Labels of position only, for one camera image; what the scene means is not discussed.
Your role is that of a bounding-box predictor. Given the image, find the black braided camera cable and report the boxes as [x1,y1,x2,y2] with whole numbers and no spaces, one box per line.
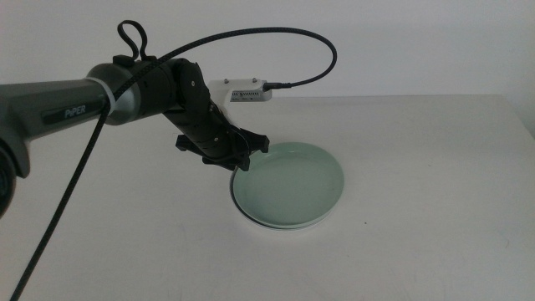
[8,26,339,301]

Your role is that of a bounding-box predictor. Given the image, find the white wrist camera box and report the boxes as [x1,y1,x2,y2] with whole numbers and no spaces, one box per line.
[207,77,273,116]

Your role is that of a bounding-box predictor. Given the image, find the mint green shallow bowl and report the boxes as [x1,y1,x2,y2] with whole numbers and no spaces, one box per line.
[232,141,345,229]

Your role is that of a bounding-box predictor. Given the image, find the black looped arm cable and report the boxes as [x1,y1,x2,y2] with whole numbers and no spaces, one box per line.
[116,19,150,61]

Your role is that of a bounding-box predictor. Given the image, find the white shallow bowl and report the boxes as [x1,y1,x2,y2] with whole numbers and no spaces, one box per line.
[233,207,334,232]

